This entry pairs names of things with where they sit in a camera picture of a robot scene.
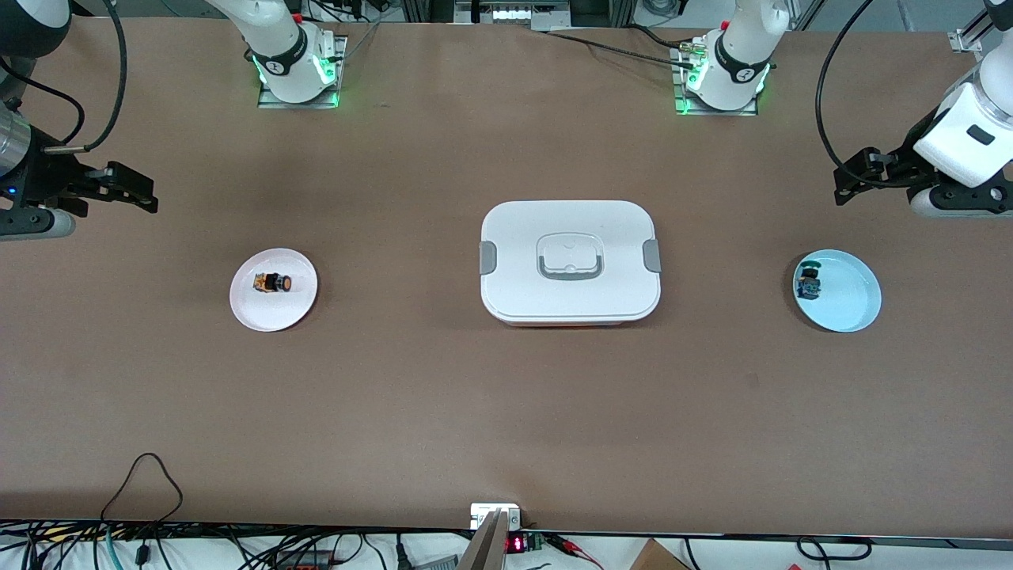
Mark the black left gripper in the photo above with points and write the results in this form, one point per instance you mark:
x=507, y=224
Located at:
x=900, y=163

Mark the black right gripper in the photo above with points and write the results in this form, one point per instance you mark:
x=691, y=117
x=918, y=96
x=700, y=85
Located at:
x=37, y=180

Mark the orange push-button switch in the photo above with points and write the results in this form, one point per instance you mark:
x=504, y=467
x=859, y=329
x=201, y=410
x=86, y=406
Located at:
x=273, y=283

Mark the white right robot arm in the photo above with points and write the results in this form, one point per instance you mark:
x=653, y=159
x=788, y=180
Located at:
x=285, y=47

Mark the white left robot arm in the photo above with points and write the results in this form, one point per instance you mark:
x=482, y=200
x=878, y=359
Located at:
x=736, y=63

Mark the white lunch box grey clips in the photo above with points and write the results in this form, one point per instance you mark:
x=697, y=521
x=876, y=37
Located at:
x=570, y=297

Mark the brown cardboard box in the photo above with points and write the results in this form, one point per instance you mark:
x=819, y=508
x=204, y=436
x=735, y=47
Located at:
x=657, y=556

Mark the light blue round plate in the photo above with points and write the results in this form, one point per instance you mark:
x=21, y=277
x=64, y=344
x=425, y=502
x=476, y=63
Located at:
x=851, y=297

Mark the pink round plate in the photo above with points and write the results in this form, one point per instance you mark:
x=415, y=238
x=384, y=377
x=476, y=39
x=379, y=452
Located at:
x=273, y=309

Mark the red digit display module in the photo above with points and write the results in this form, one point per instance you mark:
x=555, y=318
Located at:
x=516, y=544

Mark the grey aluminium bar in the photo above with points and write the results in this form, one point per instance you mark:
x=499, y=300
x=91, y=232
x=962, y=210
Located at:
x=487, y=546

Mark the aluminium frame profile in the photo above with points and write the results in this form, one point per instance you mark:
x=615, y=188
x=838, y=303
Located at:
x=969, y=36

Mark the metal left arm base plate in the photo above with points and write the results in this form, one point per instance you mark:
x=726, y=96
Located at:
x=684, y=109

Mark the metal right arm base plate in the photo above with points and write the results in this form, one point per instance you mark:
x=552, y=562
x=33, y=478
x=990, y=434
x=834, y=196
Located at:
x=336, y=99

